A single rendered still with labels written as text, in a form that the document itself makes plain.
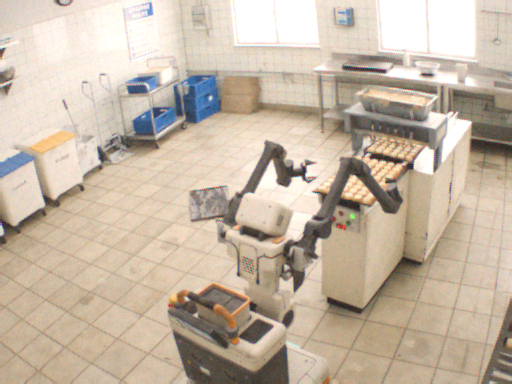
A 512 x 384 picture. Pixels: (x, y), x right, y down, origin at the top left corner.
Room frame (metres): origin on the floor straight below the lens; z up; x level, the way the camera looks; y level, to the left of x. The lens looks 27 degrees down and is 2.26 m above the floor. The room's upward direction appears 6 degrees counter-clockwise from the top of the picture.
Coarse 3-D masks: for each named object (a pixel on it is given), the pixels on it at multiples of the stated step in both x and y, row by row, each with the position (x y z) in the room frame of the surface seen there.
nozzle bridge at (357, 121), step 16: (352, 112) 3.16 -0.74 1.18; (368, 112) 3.14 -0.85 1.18; (432, 112) 3.06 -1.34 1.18; (352, 128) 3.19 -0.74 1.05; (368, 128) 3.16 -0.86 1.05; (384, 128) 3.08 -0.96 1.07; (400, 128) 2.99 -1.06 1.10; (416, 128) 2.91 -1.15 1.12; (432, 128) 2.75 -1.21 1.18; (352, 144) 3.28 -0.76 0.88; (416, 144) 2.86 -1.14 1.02; (432, 144) 2.74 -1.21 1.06
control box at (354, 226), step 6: (336, 210) 2.44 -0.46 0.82; (342, 210) 2.41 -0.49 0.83; (348, 210) 2.40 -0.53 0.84; (354, 210) 2.39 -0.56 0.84; (336, 216) 2.44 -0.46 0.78; (342, 216) 2.41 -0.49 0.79; (348, 216) 2.39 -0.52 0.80; (360, 216) 2.36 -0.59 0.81; (336, 222) 2.44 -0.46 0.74; (342, 222) 2.41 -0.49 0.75; (354, 222) 2.36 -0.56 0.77; (348, 228) 2.39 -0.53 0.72; (354, 228) 2.36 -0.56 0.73
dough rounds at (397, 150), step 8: (376, 144) 3.15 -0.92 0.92; (384, 144) 3.14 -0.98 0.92; (392, 144) 3.13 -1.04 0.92; (400, 144) 3.13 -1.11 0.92; (408, 144) 3.15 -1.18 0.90; (376, 152) 3.03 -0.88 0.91; (384, 152) 2.99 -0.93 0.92; (392, 152) 2.99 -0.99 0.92; (400, 152) 3.01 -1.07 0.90; (408, 152) 2.98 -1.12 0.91; (416, 152) 2.95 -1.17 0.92
